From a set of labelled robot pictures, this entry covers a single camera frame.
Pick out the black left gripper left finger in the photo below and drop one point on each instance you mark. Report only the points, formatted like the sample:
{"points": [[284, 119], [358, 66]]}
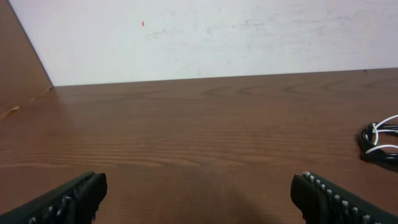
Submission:
{"points": [[75, 202]]}

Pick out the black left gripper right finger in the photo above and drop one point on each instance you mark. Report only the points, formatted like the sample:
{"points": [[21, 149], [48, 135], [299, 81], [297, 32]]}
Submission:
{"points": [[321, 201]]}

